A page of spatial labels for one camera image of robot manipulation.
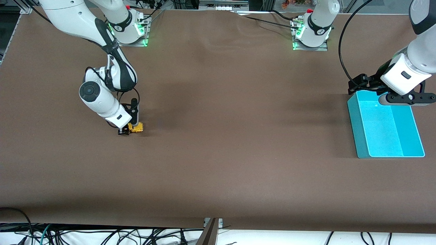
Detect teal plastic bin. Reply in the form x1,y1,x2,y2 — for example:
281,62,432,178
347,91,425,159

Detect brown table cover mat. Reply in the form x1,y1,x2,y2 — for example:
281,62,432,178
0,6,436,234

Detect orange background items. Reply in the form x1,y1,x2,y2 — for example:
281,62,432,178
281,0,308,8

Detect grey background device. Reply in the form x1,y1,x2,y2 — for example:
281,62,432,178
199,0,250,11

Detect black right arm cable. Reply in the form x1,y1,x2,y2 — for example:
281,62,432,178
112,87,141,113

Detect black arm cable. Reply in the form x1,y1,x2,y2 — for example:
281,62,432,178
337,0,375,89
112,87,141,113

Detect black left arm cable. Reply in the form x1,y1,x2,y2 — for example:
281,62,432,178
337,0,375,89

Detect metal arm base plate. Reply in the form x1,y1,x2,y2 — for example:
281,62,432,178
292,19,329,52
116,15,151,47

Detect black base power cable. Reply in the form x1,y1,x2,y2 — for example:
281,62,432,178
138,0,166,24

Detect black cable across table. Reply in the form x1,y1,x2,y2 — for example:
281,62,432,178
230,10,302,29

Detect green floor cable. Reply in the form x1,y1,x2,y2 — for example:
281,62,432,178
40,224,52,245

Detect black looped floor cable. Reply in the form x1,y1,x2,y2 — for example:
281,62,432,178
0,207,34,239

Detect metal table edge bracket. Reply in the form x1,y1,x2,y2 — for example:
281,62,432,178
196,218,224,245

